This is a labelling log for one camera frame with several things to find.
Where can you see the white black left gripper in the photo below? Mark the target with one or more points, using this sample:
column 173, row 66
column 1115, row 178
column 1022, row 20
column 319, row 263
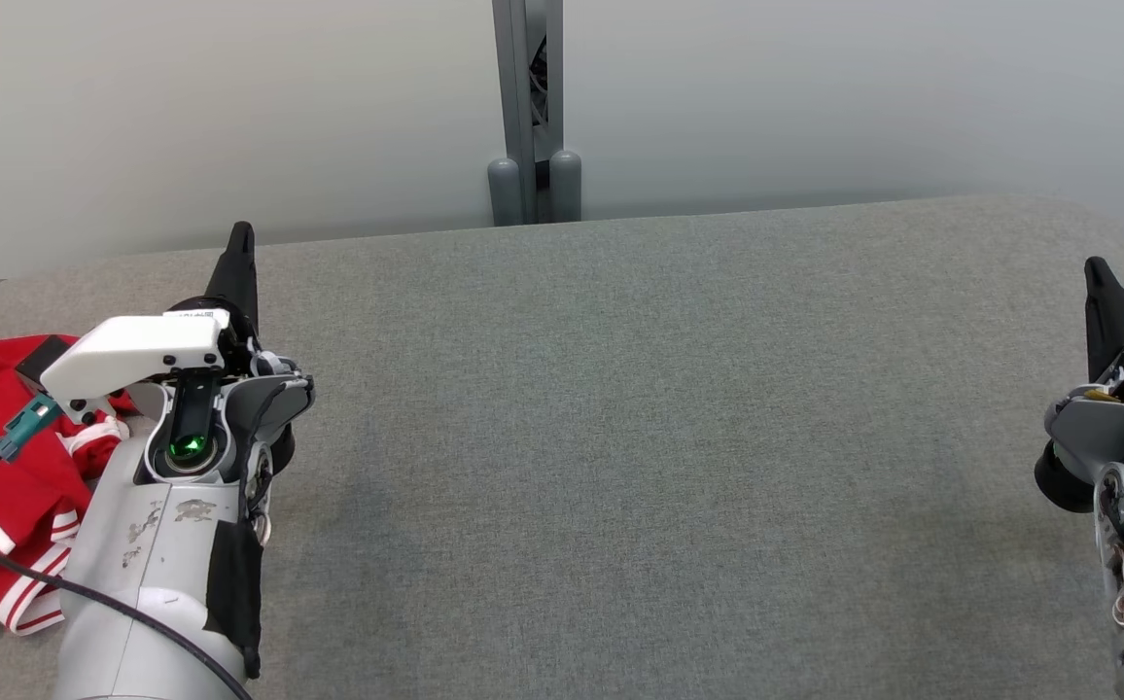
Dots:
column 144, row 345

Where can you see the grey metal partition post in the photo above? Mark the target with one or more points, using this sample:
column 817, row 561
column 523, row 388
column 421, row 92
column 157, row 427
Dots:
column 523, row 87

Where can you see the grey fabric padded surface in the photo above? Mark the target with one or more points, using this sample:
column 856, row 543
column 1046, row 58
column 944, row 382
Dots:
column 669, row 437

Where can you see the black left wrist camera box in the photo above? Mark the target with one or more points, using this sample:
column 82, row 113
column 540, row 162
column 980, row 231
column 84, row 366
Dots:
column 42, row 358

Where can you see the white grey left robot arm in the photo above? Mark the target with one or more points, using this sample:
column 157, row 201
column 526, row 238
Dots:
column 163, row 583

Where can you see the grey cylindrical post foot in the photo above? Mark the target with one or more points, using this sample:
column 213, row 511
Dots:
column 504, row 194
column 567, row 190

